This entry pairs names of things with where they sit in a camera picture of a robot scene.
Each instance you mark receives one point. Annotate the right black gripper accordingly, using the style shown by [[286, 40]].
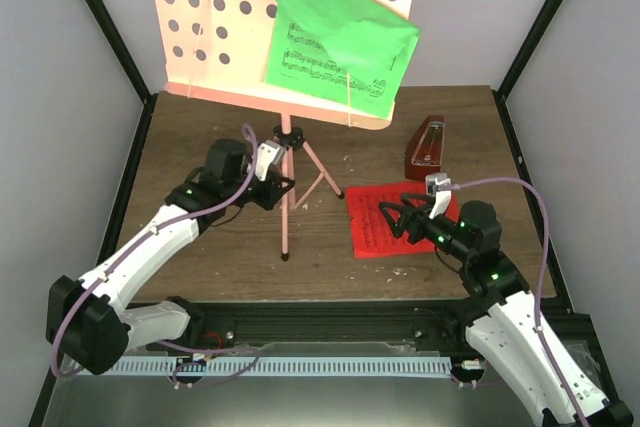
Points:
[[408, 213]]

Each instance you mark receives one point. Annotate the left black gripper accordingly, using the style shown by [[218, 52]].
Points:
[[275, 185]]

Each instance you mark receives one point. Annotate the red paper sheet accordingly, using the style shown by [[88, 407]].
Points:
[[374, 220]]

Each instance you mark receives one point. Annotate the reddish-brown wooden metronome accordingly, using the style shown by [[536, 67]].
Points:
[[423, 154]]

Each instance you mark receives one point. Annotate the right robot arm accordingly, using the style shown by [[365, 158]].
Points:
[[501, 320]]

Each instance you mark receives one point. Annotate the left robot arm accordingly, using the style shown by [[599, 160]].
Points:
[[90, 319]]

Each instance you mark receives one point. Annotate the green sheet music paper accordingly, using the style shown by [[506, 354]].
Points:
[[352, 52]]

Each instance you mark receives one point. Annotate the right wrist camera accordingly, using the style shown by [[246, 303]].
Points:
[[438, 188]]

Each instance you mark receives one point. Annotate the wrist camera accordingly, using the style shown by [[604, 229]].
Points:
[[438, 188], [269, 153]]

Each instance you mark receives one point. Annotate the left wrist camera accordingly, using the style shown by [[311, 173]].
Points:
[[269, 153]]

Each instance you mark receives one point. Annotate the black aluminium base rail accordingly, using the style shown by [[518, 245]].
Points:
[[427, 325]]

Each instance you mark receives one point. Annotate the white slotted cable duct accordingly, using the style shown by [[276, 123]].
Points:
[[410, 367]]

